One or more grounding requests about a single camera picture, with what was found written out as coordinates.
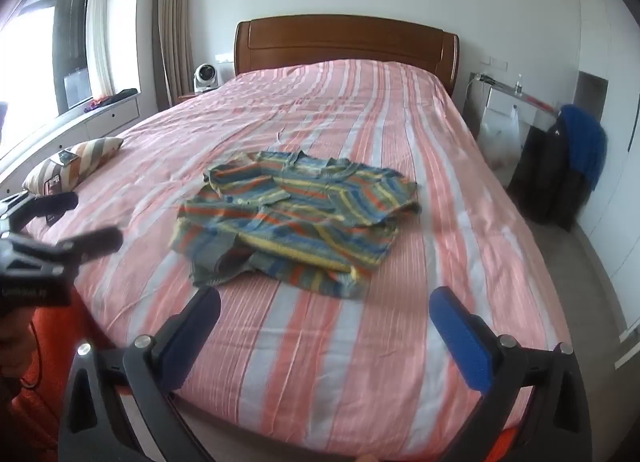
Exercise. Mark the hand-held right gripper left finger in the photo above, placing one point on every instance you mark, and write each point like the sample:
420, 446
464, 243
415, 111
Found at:
194, 334

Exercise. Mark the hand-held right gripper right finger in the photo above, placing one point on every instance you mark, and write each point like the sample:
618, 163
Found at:
465, 342

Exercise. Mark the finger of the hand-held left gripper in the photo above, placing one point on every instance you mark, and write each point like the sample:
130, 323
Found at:
97, 240
57, 202

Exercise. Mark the multicolour striped knit sweater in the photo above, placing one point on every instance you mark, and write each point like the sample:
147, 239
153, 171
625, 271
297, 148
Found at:
300, 222

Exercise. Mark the dark clothes pile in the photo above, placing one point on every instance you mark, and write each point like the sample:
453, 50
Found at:
112, 97

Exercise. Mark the person's left hand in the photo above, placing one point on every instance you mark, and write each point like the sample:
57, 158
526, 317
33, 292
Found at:
12, 339

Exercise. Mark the small dark packet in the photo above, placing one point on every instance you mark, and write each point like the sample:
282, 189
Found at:
66, 157

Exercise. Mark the striped pillow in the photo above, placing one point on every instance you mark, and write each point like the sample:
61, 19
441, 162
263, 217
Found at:
87, 159

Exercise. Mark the person's orange clothing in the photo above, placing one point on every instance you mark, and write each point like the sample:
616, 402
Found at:
55, 347

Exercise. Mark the white window seat cabinet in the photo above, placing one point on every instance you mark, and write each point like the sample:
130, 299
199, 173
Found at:
105, 119

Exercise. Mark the bed with pink striped cover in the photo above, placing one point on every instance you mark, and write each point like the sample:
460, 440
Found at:
350, 367

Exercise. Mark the window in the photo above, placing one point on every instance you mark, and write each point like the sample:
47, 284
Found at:
45, 57

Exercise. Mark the white sheer curtain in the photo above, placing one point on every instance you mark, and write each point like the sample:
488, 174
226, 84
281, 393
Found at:
98, 42

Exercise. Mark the wooden nightstand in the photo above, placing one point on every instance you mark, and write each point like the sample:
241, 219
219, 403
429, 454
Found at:
187, 97

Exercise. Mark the black jacket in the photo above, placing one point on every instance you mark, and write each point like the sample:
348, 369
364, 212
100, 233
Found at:
545, 177

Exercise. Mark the white round fan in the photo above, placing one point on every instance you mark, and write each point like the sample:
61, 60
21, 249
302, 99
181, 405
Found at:
205, 78

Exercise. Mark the white plastic bag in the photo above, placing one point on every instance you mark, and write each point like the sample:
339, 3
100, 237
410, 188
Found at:
497, 137

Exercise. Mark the brown curtain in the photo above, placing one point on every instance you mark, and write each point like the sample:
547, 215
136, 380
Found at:
175, 27

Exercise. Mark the blue garment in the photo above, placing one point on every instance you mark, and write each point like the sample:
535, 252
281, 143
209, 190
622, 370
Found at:
585, 142

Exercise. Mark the white desk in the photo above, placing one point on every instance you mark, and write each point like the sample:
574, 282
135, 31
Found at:
502, 97

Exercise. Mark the white wardrobe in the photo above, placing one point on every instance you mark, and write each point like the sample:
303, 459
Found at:
615, 142

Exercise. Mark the clear bottle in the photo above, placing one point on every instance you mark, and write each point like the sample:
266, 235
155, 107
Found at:
518, 84

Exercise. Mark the wooden headboard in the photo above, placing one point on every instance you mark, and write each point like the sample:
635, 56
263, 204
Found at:
340, 42

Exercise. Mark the white wall switch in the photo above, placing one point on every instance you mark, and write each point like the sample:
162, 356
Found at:
225, 59

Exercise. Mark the white wall socket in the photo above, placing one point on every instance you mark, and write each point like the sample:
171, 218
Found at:
495, 61

